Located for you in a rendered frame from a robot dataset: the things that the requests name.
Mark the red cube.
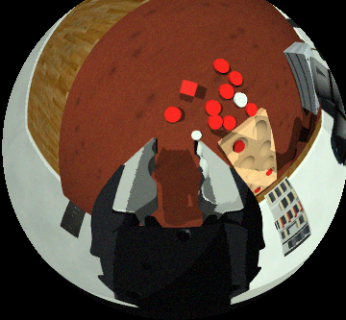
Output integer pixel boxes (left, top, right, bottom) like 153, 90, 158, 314
180, 80, 198, 96

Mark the tan tray with round pockets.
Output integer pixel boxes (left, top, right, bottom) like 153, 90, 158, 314
218, 108, 277, 196

